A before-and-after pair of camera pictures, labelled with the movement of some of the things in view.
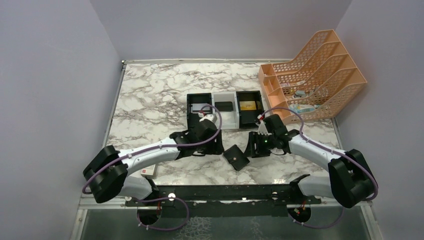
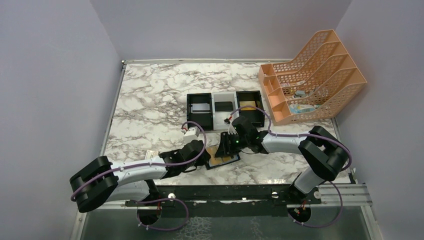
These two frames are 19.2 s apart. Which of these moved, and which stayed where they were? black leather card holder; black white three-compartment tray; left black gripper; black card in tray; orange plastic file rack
Moved: left black gripper; black leather card holder
Stayed: black card in tray; orange plastic file rack; black white three-compartment tray
